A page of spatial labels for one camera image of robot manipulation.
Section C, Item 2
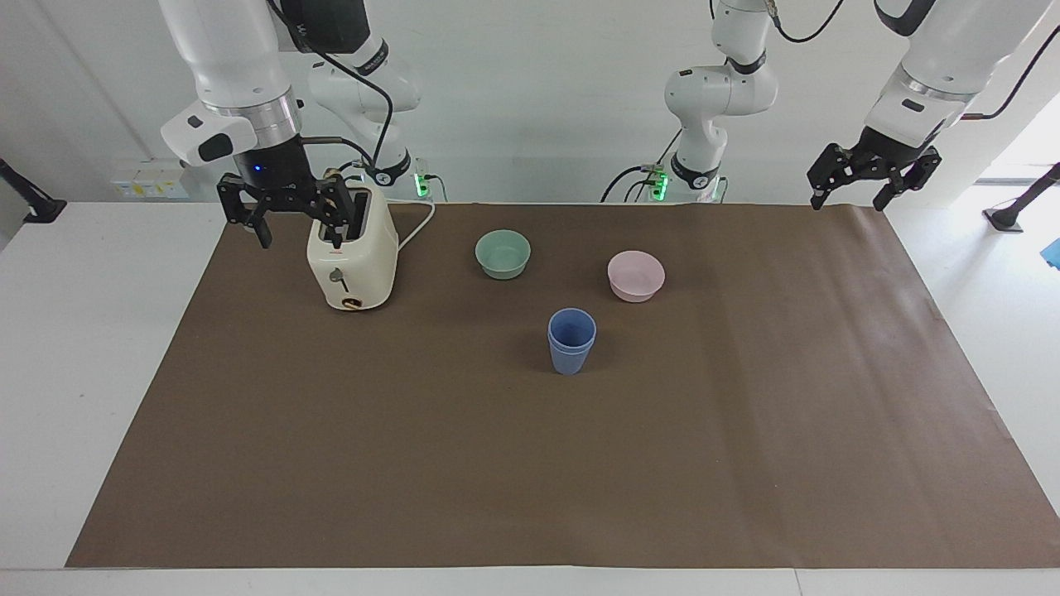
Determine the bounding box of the blue cup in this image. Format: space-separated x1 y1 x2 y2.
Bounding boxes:
547 307 598 352
547 333 595 377

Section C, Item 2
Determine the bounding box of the green bowl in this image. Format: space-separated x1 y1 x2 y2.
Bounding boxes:
475 229 532 281

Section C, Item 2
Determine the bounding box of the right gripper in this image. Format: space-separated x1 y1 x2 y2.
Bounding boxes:
216 135 359 250

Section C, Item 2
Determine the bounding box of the white toaster cord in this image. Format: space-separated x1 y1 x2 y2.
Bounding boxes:
388 197 437 254

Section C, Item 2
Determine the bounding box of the pink bowl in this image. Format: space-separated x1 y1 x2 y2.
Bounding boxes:
607 250 667 304

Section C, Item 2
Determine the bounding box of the cream toaster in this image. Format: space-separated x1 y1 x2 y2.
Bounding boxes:
306 184 400 313

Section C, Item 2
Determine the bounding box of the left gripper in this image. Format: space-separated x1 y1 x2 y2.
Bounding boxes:
807 126 943 213

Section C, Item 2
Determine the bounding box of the black stand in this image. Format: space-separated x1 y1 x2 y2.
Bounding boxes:
0 157 68 225
982 162 1060 233

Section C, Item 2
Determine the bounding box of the black cable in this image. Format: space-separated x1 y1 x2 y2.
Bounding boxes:
600 128 685 204
961 23 1060 122
768 0 847 44
267 0 396 175

